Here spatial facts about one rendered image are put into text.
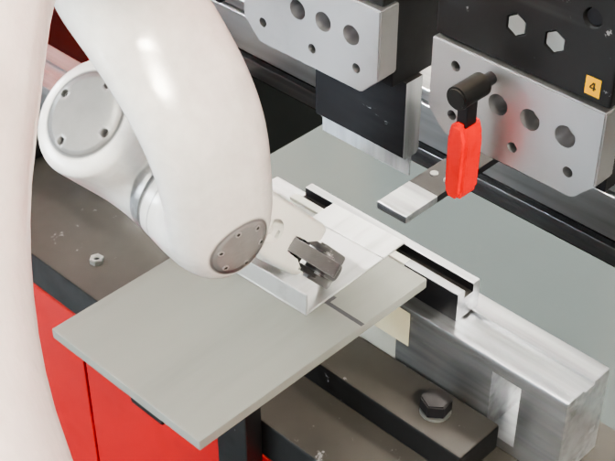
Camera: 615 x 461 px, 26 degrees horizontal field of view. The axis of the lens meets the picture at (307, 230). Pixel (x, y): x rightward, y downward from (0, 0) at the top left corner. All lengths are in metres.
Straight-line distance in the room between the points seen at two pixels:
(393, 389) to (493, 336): 0.10
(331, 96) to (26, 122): 0.70
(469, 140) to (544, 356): 0.26
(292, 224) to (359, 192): 1.92
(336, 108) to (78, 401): 0.51
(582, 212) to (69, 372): 0.57
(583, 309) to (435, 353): 1.52
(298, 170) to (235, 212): 2.16
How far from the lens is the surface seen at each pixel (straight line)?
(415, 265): 1.16
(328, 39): 1.06
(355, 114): 1.13
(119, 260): 1.37
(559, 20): 0.90
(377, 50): 1.02
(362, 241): 1.18
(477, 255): 2.77
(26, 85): 0.46
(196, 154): 0.80
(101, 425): 1.47
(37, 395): 0.43
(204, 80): 0.80
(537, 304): 2.67
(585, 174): 0.94
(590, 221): 1.35
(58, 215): 1.44
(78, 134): 0.87
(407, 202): 1.22
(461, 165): 0.96
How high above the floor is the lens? 1.74
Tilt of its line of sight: 38 degrees down
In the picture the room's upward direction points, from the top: straight up
